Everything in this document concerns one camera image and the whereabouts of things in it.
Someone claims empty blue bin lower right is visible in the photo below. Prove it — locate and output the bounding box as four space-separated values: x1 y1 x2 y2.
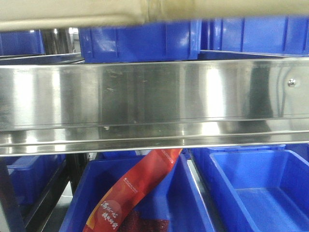
191 147 309 232

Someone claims stainless steel shelf rail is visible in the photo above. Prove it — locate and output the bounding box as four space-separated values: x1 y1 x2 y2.
0 58 309 156

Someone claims brown cardboard carton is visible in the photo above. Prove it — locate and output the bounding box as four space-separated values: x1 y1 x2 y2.
0 0 309 31

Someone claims blue bin upper left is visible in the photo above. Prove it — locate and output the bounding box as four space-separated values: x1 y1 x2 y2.
0 30 45 56

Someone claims blue bin with red bag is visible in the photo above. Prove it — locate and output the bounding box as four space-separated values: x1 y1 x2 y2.
60 155 214 232

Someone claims red snack bag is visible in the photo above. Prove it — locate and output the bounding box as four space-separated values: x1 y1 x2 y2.
83 148 182 232

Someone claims blue bin upper right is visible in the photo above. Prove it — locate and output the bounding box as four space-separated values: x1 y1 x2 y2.
201 16 309 56

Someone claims blue bin lower left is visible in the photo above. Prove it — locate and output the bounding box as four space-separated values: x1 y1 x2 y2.
4 154 65 205

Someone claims blue bin upper middle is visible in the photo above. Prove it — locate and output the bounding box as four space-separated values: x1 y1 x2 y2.
79 20 201 63

